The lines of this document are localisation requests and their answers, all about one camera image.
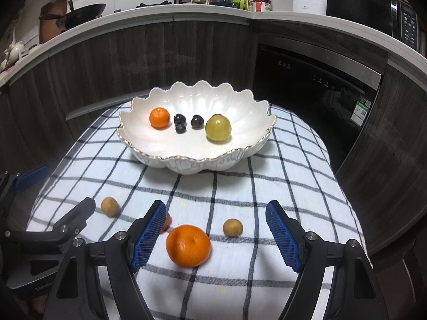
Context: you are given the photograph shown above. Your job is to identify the black microwave oven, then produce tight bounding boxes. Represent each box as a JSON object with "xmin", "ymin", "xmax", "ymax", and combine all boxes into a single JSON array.
[{"xmin": 326, "ymin": 0, "xmax": 419, "ymax": 52}]

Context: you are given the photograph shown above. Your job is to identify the black wok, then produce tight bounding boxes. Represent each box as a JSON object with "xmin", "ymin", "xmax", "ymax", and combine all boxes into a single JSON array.
[{"xmin": 39, "ymin": 3, "xmax": 106, "ymax": 29}]

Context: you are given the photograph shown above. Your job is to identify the small orange mandarin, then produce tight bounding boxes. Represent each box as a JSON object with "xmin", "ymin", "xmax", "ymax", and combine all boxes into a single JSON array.
[{"xmin": 149, "ymin": 107, "xmax": 171, "ymax": 129}]

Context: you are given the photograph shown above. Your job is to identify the white scalloped bowl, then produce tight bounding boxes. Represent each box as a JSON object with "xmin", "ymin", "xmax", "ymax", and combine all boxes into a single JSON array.
[{"xmin": 116, "ymin": 80, "xmax": 278, "ymax": 175}]

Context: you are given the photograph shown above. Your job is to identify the dark wood cabinet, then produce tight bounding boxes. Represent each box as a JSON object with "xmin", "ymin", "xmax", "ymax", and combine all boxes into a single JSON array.
[
  {"xmin": 0, "ymin": 15, "xmax": 257, "ymax": 181},
  {"xmin": 335, "ymin": 62, "xmax": 427, "ymax": 264}
]

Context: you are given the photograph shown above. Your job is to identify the large orange mandarin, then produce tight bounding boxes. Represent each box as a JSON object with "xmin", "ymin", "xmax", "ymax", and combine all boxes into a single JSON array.
[{"xmin": 166, "ymin": 224, "xmax": 212, "ymax": 268}]

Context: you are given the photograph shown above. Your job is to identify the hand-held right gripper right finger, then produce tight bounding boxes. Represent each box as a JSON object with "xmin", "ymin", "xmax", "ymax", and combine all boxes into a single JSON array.
[{"xmin": 266, "ymin": 201, "xmax": 389, "ymax": 320}]

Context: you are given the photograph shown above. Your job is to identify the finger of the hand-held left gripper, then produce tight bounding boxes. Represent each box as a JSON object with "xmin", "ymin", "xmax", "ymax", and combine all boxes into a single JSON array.
[
  {"xmin": 0, "ymin": 166, "xmax": 49, "ymax": 221},
  {"xmin": 5, "ymin": 197, "xmax": 97, "ymax": 250}
]

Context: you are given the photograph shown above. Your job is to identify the white rice cooker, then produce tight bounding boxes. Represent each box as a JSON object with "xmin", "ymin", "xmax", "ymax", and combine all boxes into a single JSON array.
[{"xmin": 293, "ymin": 0, "xmax": 327, "ymax": 15}]

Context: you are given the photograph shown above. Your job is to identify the green jujube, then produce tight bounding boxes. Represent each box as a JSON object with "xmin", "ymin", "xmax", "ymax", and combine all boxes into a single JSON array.
[{"xmin": 205, "ymin": 115, "xmax": 232, "ymax": 141}]

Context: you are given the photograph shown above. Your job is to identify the black built-in dishwasher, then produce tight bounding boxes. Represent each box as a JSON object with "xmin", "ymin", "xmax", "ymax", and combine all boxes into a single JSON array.
[{"xmin": 252, "ymin": 43, "xmax": 382, "ymax": 170}]

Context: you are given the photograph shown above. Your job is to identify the checked white cloth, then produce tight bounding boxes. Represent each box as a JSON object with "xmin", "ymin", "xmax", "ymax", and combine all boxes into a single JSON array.
[{"xmin": 26, "ymin": 102, "xmax": 372, "ymax": 320}]

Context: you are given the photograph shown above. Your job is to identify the brown cutting board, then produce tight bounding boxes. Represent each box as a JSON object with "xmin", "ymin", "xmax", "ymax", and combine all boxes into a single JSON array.
[{"xmin": 40, "ymin": 0, "xmax": 72, "ymax": 44}]

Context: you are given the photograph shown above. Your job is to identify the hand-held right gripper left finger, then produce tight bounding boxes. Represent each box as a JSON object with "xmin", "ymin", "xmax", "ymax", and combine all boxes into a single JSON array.
[{"xmin": 45, "ymin": 201, "xmax": 167, "ymax": 320}]

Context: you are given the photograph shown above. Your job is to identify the brown longan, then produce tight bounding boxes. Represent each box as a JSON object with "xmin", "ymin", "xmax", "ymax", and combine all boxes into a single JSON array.
[
  {"xmin": 223, "ymin": 219, "xmax": 244, "ymax": 238},
  {"xmin": 101, "ymin": 197, "xmax": 120, "ymax": 218}
]

